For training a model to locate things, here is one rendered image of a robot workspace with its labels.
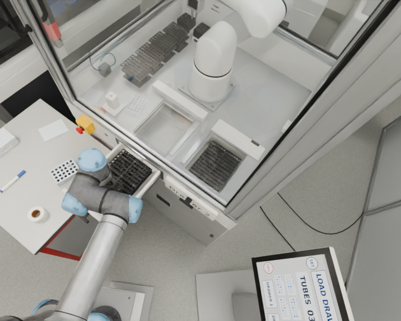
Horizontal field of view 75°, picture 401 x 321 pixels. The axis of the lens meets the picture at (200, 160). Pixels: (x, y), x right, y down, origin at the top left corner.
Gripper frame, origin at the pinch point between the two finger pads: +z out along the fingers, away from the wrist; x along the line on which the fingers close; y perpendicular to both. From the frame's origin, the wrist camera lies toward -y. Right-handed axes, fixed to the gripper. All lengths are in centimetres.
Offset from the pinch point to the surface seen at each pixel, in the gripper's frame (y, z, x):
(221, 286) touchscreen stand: 75, 94, 10
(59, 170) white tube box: -32.4, 17.7, -3.8
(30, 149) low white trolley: -54, 21, -5
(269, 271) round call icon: 70, -4, 13
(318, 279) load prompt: 82, -18, 18
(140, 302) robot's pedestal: 37.1, 22.1, -24.6
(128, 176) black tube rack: -0.9, 7.2, 12.0
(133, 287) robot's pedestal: 25, 97, -27
